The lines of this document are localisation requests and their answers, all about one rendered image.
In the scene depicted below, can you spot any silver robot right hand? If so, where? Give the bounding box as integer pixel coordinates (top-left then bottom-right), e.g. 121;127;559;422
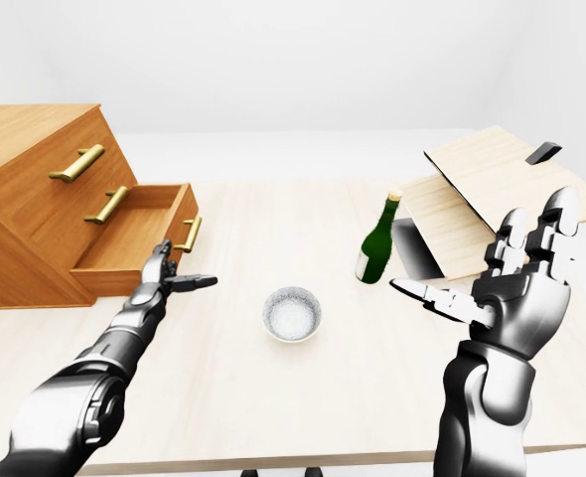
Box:
388;186;583;365

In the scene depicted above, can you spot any silver robot left hand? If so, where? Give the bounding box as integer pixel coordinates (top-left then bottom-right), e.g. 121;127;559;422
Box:
141;238;220;299

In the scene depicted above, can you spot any wooden drawer, open box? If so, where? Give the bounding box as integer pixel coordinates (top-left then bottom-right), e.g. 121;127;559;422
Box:
69;182;204;298

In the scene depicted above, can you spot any wooden drawer, middle-sized front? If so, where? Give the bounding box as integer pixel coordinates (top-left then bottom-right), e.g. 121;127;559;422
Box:
29;184;140;272

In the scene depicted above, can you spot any wooden cabinet with drawers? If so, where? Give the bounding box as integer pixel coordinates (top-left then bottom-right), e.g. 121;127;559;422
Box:
0;102;204;311

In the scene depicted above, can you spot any wooden drawer, largest front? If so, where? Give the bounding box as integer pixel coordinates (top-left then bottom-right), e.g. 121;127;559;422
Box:
0;109;139;236

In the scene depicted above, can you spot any pale wooden slanted stand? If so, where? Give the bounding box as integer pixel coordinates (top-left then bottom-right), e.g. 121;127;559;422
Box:
396;124;586;283

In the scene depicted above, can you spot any speckled grey bowl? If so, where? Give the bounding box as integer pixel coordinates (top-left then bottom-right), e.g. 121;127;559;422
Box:
261;285;324;347

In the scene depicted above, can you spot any small black block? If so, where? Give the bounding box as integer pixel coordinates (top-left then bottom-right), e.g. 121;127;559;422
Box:
525;141;564;165

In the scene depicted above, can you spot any green glass bottle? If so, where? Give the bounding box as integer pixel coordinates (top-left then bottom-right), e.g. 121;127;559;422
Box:
355;191;405;286

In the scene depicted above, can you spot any short brass drawer handle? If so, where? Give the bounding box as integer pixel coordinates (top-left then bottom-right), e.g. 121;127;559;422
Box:
181;215;204;255

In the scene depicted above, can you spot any medium brass drawer handle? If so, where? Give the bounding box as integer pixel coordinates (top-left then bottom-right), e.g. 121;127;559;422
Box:
83;186;129;226

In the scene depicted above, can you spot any long brass drawer handle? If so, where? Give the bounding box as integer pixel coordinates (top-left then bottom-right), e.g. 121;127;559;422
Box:
48;143;106;184

